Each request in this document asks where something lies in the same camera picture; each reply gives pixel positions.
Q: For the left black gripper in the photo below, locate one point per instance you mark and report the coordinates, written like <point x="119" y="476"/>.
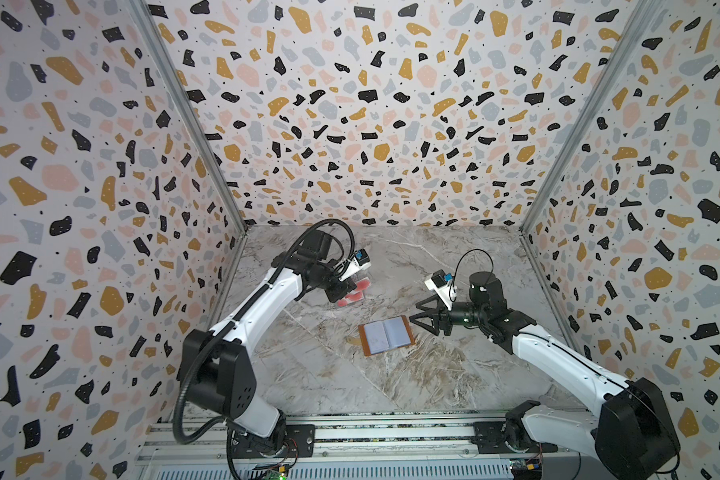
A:
<point x="340" y="293"/>

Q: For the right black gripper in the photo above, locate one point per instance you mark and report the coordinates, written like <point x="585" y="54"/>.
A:
<point x="442" y="317"/>

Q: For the brown leather card holder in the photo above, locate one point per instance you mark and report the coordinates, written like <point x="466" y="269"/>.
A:
<point x="385" y="335"/>

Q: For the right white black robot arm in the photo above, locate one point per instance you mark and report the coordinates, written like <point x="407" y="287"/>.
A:
<point x="625" y="424"/>

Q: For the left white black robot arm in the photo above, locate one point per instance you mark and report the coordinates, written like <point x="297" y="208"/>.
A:
<point x="217" y="381"/>

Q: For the clear plastic card box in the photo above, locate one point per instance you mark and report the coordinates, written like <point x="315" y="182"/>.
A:
<point x="341" y="303"/>

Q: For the white ventilation grille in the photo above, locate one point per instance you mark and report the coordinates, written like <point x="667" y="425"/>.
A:
<point x="419" y="469"/>

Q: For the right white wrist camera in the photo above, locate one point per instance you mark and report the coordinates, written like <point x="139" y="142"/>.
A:
<point x="442" y="285"/>

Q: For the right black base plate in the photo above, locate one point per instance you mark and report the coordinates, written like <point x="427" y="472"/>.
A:
<point x="500" y="437"/>

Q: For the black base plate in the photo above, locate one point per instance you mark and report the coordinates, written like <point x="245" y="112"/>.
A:
<point x="500" y="437"/>
<point x="288" y="440"/>

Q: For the aluminium mounting rail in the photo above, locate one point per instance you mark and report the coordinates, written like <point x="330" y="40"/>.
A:
<point x="432" y="436"/>

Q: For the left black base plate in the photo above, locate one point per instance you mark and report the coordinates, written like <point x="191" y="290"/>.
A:
<point x="288" y="440"/>

